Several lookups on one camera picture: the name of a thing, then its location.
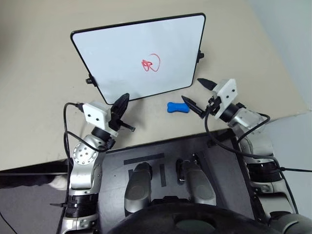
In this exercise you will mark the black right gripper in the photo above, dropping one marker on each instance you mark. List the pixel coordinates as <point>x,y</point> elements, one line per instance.
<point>214,104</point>

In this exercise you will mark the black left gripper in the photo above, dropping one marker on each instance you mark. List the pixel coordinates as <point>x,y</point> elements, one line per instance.
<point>114,123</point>

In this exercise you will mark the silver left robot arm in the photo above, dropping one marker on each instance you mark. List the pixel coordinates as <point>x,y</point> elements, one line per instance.
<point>83,156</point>

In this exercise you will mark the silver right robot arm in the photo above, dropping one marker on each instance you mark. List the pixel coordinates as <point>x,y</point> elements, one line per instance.
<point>246,117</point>

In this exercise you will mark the blue bone-shaped eraser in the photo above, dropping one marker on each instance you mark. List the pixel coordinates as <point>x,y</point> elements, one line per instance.
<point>178,107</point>

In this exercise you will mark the long black tape strip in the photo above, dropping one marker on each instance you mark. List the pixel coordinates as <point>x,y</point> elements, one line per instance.
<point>143,158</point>

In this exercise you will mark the black-framed whiteboard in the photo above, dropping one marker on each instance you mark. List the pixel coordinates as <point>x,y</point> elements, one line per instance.
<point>136,48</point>

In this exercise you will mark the short black tape strip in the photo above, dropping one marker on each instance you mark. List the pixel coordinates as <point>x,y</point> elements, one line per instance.
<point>162,175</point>

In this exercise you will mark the grey left robot foot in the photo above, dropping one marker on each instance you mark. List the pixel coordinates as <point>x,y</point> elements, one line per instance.
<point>136,190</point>

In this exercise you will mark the grey robot foot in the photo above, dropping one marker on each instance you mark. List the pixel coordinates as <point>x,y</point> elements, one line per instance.
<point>200,185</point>
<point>136,190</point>

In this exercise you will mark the grey right robot foot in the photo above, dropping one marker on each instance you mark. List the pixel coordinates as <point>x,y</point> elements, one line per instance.
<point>200,185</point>

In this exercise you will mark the dark rounded robot torso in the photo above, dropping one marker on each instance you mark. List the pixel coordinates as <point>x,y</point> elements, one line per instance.
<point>151,219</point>

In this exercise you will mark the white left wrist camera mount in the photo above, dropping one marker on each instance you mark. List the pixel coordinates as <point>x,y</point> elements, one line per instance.
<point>96,113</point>

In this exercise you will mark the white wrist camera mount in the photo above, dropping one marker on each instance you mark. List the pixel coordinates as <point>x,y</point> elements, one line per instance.
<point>96,113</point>
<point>226,92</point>

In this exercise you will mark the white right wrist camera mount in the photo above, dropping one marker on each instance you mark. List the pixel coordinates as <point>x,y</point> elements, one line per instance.
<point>226,92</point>

